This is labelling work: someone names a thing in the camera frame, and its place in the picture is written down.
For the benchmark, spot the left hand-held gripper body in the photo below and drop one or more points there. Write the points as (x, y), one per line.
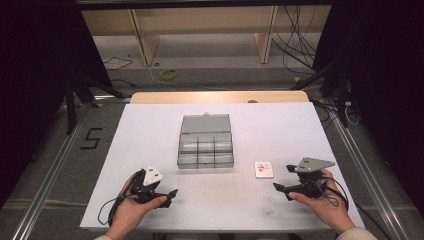
(144, 191)

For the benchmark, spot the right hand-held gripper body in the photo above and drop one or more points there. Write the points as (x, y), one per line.
(311, 180)

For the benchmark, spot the person's left hand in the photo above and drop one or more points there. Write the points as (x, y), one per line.
(133, 213)

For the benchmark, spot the person's right hand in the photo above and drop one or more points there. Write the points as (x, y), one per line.
(323, 208)

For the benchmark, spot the small white square card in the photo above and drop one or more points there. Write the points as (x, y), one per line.
(264, 170)

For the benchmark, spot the clear plastic compartment box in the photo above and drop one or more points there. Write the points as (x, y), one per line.
(205, 141)

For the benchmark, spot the black metal stand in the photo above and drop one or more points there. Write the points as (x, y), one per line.
(340, 86)
(71, 100)

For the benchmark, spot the yellow tape roll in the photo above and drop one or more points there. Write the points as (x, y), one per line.
(168, 74)

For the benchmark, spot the aluminium rail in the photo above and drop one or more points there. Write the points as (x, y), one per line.
(370, 176)
(50, 173)

